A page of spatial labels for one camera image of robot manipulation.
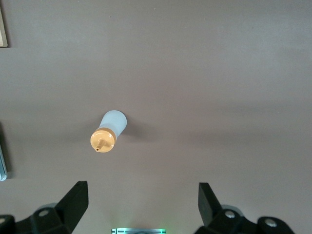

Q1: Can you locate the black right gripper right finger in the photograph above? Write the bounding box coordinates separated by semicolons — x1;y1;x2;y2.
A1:
195;182;297;234

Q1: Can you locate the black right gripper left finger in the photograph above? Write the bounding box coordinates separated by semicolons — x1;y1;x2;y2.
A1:
0;180;89;234

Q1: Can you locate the translucent squeeze bottle orange cap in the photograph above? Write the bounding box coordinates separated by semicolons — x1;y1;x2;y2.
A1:
90;110;128;154

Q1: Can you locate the silver digital kitchen scale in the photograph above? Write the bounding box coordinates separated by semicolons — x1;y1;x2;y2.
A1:
0;121;8;181

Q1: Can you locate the wooden cutting board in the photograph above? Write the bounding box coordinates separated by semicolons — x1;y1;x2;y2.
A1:
0;0;12;48

